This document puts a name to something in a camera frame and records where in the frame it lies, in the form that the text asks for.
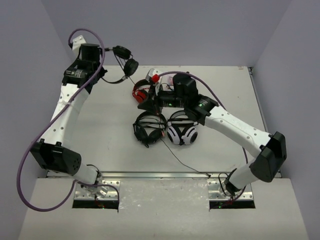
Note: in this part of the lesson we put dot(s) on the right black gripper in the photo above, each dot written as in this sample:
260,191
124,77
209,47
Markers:
151,104

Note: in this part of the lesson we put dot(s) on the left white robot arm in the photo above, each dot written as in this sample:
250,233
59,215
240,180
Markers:
52,150

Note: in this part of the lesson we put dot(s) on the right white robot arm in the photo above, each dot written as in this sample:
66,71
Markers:
268,150

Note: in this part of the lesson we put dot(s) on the red and black headphones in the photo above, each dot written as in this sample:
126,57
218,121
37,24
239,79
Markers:
140,90

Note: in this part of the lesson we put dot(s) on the black over-ear headphones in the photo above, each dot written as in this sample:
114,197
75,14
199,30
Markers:
148,128

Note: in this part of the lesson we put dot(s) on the pink blue cat-ear headphones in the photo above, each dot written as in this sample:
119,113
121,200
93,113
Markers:
170,82

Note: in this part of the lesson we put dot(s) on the white and black headphones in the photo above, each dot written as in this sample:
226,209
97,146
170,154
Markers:
181,130

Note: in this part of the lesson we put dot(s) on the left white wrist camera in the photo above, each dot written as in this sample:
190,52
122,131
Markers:
76,44

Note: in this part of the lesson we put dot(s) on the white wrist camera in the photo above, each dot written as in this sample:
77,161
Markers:
154,77
76,44

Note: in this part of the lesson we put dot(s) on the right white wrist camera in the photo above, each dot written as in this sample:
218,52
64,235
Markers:
154,77

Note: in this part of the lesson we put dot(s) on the aluminium rail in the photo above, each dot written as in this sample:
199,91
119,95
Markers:
145,175

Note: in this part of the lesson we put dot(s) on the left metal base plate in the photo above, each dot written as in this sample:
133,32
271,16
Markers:
106,192

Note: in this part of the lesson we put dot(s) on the metal base plate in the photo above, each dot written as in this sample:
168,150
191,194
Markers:
106,192
215,192

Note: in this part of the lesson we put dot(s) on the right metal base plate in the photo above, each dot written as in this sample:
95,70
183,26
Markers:
215,192

